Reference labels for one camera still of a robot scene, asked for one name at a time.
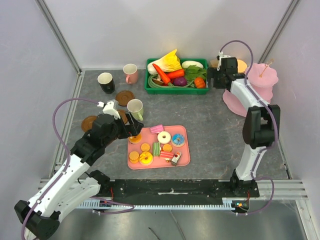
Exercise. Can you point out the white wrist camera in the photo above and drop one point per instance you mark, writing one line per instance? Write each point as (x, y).
(220, 54)
(110, 108)

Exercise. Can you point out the pink serving tray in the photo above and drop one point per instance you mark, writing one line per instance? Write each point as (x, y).
(158, 162)

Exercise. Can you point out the brown coaster upper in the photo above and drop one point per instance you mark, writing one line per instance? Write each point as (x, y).
(123, 97)

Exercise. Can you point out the red layered cake slice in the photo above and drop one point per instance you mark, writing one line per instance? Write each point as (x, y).
(166, 155)

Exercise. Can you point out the brown cardboard box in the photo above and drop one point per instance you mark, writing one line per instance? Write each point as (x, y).
(214, 63)

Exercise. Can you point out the orange glazed donut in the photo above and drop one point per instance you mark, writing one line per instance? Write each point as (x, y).
(135, 139)

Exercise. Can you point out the brown toy mushroom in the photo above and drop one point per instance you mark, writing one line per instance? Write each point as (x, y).
(157, 80)

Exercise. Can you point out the chocolate cream cake slice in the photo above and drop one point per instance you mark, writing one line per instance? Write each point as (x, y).
(176, 158)

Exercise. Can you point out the brown coaster left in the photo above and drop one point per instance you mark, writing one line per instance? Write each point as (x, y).
(87, 123)

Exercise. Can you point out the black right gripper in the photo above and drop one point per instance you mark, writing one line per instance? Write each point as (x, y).
(212, 73)

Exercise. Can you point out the green toy long beans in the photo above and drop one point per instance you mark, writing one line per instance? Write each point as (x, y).
(151, 84)

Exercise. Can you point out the white slotted cable duct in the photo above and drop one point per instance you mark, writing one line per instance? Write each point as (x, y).
(99, 205)

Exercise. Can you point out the purple toy cabbage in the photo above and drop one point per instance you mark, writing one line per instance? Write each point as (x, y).
(180, 81)

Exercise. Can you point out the yellow napa cabbage toy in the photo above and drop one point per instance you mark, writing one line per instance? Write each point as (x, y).
(168, 63)

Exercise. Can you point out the yellow drizzled donut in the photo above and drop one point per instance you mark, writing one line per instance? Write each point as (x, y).
(146, 158)

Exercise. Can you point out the green layered cake slice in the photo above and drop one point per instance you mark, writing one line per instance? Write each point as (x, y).
(156, 149)

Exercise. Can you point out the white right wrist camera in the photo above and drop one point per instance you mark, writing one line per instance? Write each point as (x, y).
(220, 54)

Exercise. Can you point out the black mug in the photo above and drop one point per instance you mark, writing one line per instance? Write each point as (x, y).
(106, 82)

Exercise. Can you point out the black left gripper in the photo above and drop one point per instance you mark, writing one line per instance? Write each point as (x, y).
(132, 130)

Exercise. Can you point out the brown wooden coaster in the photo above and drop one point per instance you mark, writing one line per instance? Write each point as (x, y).
(123, 116)

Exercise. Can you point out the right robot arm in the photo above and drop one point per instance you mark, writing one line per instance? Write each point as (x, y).
(260, 130)

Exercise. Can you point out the pink three-tier cake stand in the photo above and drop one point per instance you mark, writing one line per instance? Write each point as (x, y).
(262, 78)

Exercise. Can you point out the white toy radish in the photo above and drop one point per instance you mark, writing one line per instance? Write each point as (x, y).
(188, 63)

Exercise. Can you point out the light green mug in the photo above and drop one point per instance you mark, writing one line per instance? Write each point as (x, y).
(136, 108)

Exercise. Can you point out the green plastic vegetable crate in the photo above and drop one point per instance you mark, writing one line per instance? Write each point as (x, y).
(175, 91)

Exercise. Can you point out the pink layered cake slice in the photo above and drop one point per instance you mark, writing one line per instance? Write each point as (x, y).
(157, 129)

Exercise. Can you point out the round biscuit centre right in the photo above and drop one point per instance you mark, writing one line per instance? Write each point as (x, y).
(167, 148)

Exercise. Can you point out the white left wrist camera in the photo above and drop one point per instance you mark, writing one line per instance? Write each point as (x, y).
(110, 108)

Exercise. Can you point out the green leafy toy vegetable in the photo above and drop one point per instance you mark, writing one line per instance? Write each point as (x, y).
(192, 72)

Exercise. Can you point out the orange toy carrot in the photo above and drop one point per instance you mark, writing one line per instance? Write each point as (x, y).
(176, 74)
(162, 74)

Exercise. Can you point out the blue flowered donut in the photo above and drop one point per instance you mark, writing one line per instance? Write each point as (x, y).
(178, 140)

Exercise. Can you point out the round biscuit centre left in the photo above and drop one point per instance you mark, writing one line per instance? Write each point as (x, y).
(145, 147)

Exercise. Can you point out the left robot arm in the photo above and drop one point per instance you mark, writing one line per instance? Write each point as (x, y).
(43, 213)

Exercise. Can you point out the round biscuit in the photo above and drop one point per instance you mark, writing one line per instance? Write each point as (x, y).
(134, 157)
(167, 148)
(145, 147)

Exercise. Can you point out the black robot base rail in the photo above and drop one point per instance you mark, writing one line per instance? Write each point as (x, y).
(173, 191)

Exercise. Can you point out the small orange toy pumpkin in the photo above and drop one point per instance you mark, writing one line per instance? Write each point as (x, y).
(199, 83)

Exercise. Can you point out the pink mug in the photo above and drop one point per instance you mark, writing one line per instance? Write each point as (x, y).
(131, 73)

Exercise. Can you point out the white glazed donut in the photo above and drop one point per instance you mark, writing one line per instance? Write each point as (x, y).
(164, 137)

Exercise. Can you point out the round yellow container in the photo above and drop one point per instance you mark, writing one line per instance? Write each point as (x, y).
(241, 66)

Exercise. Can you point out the round biscuit bottom left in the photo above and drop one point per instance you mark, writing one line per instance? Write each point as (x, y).
(134, 157)

